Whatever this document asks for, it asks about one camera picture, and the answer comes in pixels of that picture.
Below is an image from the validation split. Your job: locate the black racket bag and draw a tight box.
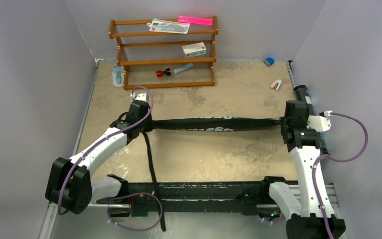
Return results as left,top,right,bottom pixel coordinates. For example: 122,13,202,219
152,116,281,132

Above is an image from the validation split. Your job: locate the black shuttlecock tube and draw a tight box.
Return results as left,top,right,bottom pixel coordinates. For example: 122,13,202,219
293,85,313,105

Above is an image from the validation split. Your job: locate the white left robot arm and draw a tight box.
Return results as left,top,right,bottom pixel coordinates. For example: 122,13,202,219
45,93,152,215

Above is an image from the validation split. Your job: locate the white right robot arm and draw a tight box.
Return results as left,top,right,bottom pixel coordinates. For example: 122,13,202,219
269,100,346,239

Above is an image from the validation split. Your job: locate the light blue tube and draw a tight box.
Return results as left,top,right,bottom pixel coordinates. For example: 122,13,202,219
173,63,193,74

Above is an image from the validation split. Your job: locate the red black stamp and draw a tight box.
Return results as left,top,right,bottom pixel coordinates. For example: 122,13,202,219
156,68,171,77

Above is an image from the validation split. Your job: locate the white red small box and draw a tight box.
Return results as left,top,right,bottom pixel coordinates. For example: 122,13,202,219
182,42,207,58

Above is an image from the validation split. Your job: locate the blue white packaged item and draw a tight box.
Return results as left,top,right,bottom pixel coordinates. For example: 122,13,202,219
112,66,124,87

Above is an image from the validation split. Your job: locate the pink white small object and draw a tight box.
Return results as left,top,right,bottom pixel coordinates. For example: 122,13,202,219
270,79,282,91

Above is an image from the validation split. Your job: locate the blue small object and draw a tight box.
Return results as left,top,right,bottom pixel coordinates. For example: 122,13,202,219
263,57,275,67

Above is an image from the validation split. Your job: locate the pink ruler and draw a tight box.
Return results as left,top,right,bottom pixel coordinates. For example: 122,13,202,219
178,16,213,26

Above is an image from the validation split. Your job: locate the wooden shelf rack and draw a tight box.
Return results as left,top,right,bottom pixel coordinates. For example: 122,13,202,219
108,16,219,90

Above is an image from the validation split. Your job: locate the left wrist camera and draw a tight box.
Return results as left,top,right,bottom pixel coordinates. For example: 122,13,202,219
130,92,150,104

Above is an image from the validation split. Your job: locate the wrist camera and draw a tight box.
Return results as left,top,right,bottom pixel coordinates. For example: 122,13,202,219
130,92,150,104
307,110,333,132

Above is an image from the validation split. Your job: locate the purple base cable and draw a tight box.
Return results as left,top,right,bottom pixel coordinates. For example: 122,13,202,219
107,192,163,232

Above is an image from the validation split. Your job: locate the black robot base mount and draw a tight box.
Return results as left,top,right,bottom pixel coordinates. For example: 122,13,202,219
97,176,287,216

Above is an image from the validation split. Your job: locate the aluminium frame rail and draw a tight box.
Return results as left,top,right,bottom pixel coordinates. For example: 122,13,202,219
289,183,339,208

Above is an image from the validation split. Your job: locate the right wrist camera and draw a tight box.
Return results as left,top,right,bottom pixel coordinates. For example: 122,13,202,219
307,110,333,132

